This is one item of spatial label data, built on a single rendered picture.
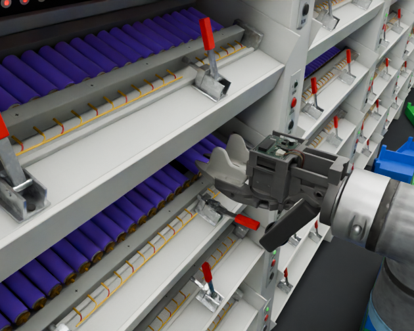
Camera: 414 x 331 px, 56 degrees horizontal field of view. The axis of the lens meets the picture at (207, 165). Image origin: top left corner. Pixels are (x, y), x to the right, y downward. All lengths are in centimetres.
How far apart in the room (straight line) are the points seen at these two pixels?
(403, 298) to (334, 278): 104
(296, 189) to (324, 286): 104
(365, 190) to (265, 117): 27
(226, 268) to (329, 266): 87
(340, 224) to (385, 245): 5
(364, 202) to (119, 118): 28
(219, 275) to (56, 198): 49
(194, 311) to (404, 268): 36
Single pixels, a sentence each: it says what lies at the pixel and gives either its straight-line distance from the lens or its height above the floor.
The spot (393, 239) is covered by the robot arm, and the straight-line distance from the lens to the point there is 47.
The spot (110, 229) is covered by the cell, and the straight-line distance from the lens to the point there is 52.
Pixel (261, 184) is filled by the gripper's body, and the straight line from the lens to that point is 51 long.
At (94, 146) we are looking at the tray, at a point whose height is 94.
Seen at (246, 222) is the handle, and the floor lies 76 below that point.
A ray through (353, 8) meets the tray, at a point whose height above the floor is 94.
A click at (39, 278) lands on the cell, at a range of 48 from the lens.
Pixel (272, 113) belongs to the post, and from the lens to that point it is 67.
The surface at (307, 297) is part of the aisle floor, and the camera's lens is 148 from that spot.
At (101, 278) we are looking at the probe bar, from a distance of 47.
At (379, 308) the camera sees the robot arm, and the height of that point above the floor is 70.
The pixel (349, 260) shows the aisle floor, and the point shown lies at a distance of 165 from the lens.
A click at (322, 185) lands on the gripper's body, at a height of 84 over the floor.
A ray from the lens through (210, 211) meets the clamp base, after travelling 57.
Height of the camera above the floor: 111
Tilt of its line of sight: 32 degrees down
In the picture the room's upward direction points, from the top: straight up
